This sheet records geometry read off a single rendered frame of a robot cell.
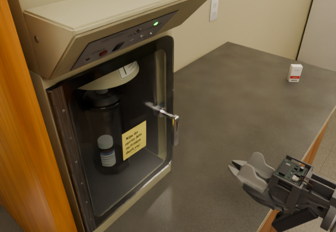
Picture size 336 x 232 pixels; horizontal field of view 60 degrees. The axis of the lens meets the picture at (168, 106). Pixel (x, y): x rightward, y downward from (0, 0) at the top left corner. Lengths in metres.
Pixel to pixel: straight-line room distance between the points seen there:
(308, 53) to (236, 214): 2.93
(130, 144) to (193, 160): 0.34
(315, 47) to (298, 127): 2.44
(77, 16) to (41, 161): 0.20
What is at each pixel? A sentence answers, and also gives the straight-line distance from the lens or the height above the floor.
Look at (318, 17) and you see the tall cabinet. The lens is 3.49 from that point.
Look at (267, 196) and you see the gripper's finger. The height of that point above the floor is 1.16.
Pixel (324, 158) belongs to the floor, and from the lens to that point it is 2.61.
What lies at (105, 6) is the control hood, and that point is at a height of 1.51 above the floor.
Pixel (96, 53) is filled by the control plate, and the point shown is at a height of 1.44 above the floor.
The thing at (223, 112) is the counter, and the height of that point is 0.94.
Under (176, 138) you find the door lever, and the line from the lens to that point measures 0.73.
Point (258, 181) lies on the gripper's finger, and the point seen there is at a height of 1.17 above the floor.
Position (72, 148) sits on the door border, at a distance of 0.57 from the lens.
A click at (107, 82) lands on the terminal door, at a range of 0.56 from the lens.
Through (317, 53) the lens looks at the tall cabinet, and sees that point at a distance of 3.60.
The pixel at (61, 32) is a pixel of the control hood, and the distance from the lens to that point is 0.38.
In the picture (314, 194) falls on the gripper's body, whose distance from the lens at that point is 0.60.
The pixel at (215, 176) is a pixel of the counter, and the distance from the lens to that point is 0.93.
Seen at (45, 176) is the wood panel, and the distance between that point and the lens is 0.45.
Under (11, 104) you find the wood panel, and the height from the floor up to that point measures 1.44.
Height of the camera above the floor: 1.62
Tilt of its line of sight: 35 degrees down
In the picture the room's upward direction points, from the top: straight up
